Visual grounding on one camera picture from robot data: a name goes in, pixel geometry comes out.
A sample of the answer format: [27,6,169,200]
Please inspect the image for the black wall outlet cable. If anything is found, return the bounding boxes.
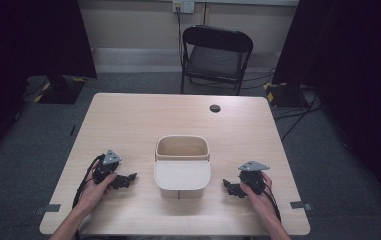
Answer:
[175,5,186,69]

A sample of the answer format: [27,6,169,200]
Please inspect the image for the beige bin with lid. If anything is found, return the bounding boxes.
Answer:
[153,134,212,201]

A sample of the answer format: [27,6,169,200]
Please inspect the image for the person's right hand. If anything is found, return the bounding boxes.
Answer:
[239,171,276,219]

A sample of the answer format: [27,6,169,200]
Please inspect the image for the white wall outlet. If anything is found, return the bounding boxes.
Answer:
[172,0,196,15]

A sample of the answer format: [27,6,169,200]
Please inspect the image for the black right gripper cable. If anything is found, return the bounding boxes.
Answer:
[259,181,283,223]

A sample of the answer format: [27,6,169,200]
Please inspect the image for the grey floor tape strip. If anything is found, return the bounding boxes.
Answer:
[33,203,62,216]
[289,200,314,212]

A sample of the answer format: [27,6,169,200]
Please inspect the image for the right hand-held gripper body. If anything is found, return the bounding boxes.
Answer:
[237,160,271,196]

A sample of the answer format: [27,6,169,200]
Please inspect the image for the black folding chair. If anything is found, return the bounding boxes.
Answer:
[180,24,255,97]

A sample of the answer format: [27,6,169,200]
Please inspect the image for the black floor cables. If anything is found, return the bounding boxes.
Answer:
[272,90,324,142]

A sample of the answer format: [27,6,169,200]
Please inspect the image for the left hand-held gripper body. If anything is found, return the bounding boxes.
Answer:
[92,149,123,185]

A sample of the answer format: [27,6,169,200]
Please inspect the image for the person's left hand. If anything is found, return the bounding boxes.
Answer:
[77,171,119,215]

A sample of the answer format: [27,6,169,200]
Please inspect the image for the black stand base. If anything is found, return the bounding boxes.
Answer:
[263,81,310,109]
[37,74,87,105]

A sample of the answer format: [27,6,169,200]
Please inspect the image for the dark curtain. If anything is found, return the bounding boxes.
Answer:
[272,0,381,214]
[0,0,98,169]

